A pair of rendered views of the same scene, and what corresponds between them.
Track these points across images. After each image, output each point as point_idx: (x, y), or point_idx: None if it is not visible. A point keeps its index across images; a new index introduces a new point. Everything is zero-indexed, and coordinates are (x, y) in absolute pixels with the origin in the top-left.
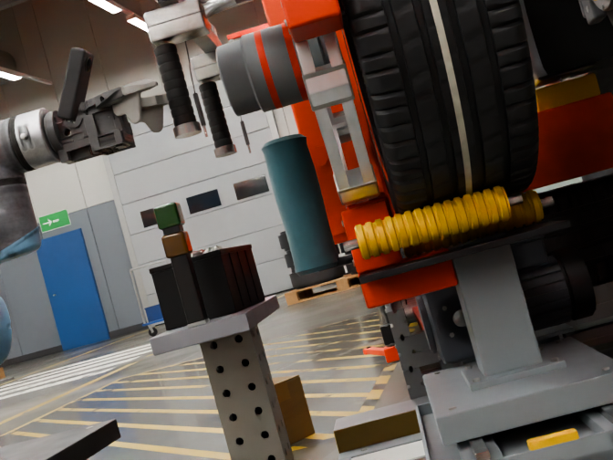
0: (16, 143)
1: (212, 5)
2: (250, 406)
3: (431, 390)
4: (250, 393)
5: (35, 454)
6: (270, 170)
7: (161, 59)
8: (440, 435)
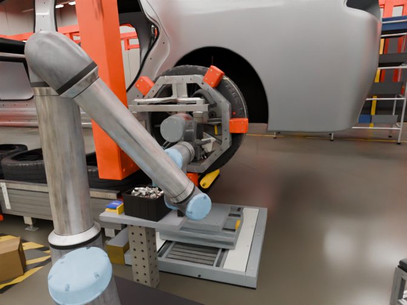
0: (191, 157)
1: (165, 100)
2: (152, 242)
3: (187, 221)
4: (152, 238)
5: (131, 295)
6: None
7: (202, 128)
8: (220, 230)
